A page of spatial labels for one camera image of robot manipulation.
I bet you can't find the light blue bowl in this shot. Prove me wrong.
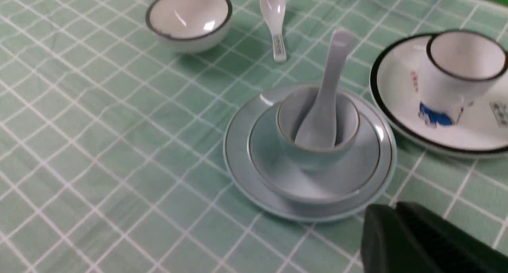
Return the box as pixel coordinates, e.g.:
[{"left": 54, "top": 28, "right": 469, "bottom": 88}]
[{"left": 248, "top": 107, "right": 381, "bottom": 204}]

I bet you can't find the white spoon with label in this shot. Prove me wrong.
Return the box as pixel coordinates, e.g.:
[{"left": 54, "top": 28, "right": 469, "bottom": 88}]
[{"left": 260, "top": 0, "right": 287, "bottom": 63}]

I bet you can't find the light blue plate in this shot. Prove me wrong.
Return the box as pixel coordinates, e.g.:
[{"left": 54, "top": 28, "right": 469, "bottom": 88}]
[{"left": 223, "top": 84, "right": 398, "bottom": 223}]

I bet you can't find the black-rimmed white bowl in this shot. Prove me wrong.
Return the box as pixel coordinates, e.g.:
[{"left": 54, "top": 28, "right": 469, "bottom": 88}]
[{"left": 145, "top": 0, "right": 233, "bottom": 54}]

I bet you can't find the light blue spoon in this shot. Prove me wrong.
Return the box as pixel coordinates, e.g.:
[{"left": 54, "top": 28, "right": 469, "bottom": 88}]
[{"left": 294, "top": 28, "right": 354, "bottom": 150}]

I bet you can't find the black-rimmed white cup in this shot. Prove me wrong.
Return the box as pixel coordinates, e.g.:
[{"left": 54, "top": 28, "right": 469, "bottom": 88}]
[{"left": 417, "top": 29, "right": 507, "bottom": 113}]

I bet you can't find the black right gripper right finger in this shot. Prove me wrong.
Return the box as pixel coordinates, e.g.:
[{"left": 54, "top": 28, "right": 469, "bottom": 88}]
[{"left": 395, "top": 201, "right": 508, "bottom": 273}]

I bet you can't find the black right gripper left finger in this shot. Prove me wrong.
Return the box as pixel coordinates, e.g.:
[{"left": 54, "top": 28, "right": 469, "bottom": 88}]
[{"left": 360, "top": 204, "right": 443, "bottom": 273}]

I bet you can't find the light blue cup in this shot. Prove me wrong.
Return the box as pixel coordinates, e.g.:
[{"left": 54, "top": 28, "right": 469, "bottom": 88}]
[{"left": 275, "top": 85, "right": 361, "bottom": 171}]

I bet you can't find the black-rimmed white plate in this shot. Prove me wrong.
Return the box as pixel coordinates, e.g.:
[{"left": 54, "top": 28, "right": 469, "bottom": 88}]
[{"left": 370, "top": 33, "right": 507, "bottom": 158}]

